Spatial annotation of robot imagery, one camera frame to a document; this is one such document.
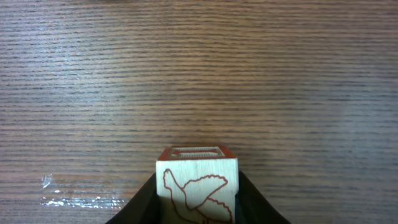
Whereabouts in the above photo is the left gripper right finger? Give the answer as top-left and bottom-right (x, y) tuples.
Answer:
(234, 171), (291, 224)

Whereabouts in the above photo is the red A block lower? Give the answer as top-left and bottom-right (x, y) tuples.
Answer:
(155, 146), (239, 224)

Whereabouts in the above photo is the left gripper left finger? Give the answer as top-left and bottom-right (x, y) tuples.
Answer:
(106, 173), (161, 224)

